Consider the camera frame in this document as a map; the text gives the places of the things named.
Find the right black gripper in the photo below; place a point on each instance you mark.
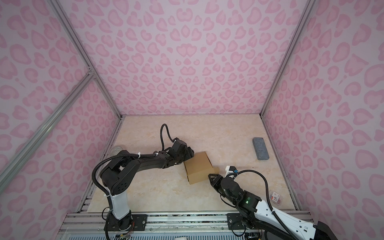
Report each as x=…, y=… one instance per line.
x=216, y=181

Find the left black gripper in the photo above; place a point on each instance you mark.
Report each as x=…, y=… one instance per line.
x=188, y=152

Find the brown cardboard box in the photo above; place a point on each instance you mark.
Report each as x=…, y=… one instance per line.
x=199, y=167

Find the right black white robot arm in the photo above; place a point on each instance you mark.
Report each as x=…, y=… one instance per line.
x=258, y=214

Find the small clear plastic box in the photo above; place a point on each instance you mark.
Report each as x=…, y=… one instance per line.
x=275, y=198

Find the grey felt case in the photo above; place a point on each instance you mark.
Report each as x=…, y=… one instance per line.
x=260, y=149

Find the clear tape roll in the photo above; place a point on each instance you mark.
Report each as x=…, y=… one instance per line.
x=116, y=150

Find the left diagonal aluminium strut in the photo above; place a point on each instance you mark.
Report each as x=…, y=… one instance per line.
x=19, y=160

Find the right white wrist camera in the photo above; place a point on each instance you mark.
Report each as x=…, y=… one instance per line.
x=231, y=171

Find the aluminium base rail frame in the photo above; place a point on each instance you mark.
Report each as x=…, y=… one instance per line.
x=208, y=225

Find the left corner aluminium post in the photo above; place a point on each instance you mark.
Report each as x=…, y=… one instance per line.
x=79, y=46

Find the corner aluminium post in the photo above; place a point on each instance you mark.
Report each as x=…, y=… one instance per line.
x=79, y=46
x=310, y=7

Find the right corner aluminium post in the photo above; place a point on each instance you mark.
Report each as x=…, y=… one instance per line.
x=310, y=7

